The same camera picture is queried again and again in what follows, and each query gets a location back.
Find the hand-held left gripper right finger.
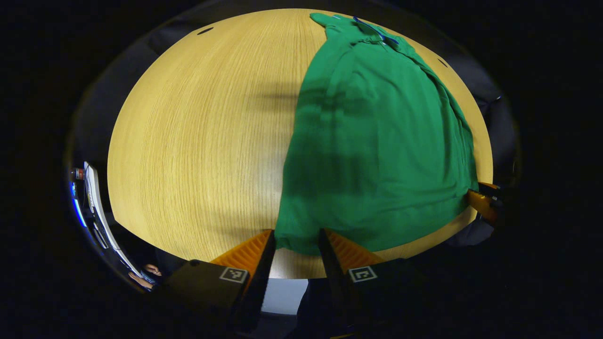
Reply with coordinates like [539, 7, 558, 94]
[318, 228, 425, 338]

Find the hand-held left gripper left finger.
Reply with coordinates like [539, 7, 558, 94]
[159, 229, 277, 335]

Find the green T-shirt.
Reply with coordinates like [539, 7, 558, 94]
[274, 12, 480, 258]

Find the computer monitor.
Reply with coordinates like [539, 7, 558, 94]
[70, 181, 89, 229]

